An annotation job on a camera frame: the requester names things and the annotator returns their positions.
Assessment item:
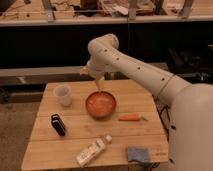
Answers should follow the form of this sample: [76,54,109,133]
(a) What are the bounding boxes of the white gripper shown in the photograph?
[80,59,106,92]

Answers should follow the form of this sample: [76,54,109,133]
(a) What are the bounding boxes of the black whiteboard eraser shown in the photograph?
[51,114,66,136]

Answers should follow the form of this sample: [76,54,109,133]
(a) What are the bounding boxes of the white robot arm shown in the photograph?
[83,34,213,171]

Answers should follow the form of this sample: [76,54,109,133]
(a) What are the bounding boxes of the orange bowl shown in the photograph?
[85,91,116,119]

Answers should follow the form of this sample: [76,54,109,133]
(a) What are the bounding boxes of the translucent plastic cup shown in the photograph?
[53,84,71,106]

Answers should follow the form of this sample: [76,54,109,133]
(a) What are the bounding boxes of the orange carrot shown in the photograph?
[118,114,148,121]

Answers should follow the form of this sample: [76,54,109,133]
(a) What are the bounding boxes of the wooden table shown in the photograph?
[22,80,168,171]

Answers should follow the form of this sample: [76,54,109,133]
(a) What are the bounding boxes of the blue sponge cloth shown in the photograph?
[127,147,150,163]

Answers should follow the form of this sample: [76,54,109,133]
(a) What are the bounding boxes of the background shelf bench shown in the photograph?
[0,0,213,27]

